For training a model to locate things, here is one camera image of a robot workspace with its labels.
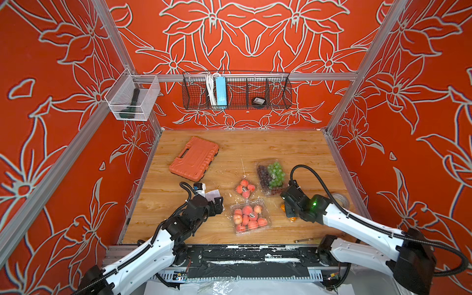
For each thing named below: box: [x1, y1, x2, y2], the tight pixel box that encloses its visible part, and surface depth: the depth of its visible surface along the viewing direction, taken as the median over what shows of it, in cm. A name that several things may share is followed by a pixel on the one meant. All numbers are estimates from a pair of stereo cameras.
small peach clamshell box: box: [234, 178, 257, 200], surface depth 91 cm
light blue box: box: [215, 76, 228, 108], surface depth 91 cm
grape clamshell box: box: [255, 159, 289, 197], surface depth 92 cm
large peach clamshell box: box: [229, 199, 270, 235], surface depth 81 cm
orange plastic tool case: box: [169, 136, 220, 183], surface depth 100 cm
